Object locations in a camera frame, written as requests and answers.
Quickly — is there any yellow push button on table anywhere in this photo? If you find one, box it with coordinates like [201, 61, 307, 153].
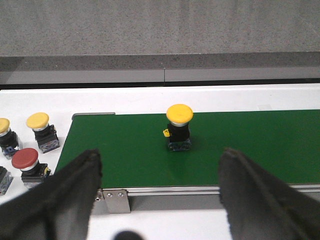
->
[26, 112, 60, 154]

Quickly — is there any grey stone counter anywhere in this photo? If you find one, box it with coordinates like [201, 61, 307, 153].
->
[0, 0, 320, 89]

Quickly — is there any yellow mushroom push button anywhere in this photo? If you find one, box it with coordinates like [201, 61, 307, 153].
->
[162, 103, 194, 152]

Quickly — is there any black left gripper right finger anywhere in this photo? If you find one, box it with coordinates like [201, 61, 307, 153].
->
[218, 148, 320, 240]

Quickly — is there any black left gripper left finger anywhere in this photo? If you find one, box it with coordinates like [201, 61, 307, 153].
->
[0, 149, 102, 240]

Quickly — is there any green conveyor belt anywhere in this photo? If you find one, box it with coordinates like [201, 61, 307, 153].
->
[57, 110, 320, 189]

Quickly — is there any yellow push button at edge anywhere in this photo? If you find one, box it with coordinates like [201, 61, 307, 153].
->
[0, 117, 22, 160]

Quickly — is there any aluminium conveyor frame rail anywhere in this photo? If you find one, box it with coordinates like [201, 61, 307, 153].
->
[96, 183, 320, 198]

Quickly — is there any red push button on table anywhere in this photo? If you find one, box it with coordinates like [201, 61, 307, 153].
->
[11, 147, 51, 189]

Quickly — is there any push button base at edge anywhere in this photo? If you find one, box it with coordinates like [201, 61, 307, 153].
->
[0, 166, 13, 196]

